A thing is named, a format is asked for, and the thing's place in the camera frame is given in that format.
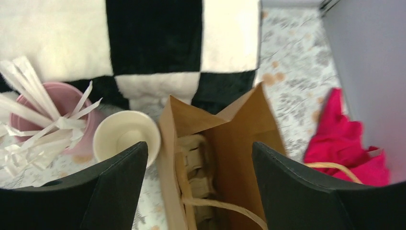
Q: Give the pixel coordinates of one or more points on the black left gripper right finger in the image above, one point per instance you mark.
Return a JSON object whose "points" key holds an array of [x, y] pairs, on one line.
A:
{"points": [[296, 197]]}

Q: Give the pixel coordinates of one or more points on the pink cup holder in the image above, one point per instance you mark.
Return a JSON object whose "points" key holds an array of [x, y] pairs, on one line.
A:
{"points": [[66, 97]]}

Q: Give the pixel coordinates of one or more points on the brown cardboard cup carrier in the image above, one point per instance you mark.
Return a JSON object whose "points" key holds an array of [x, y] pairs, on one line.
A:
{"points": [[195, 177]]}

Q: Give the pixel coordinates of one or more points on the white wrapped straws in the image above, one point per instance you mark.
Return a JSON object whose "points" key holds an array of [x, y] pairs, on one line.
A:
{"points": [[47, 119]]}

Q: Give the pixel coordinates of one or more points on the brown paper bag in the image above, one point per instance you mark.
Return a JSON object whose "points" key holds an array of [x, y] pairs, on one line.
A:
{"points": [[231, 134]]}

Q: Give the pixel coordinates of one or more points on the floral table mat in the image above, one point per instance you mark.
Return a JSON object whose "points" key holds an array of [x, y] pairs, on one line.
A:
{"points": [[299, 70]]}

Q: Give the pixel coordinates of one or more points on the red cloth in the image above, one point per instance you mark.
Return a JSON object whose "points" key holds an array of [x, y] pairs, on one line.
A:
{"points": [[337, 149]]}

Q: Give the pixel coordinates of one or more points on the stack of paper cups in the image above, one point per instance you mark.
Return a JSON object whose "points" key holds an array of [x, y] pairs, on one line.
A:
{"points": [[122, 130]]}

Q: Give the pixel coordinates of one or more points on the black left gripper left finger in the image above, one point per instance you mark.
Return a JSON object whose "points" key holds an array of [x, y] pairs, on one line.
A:
{"points": [[101, 197]]}

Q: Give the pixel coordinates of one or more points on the black white checkered pillow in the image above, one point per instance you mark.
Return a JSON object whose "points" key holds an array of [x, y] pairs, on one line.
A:
{"points": [[138, 52]]}

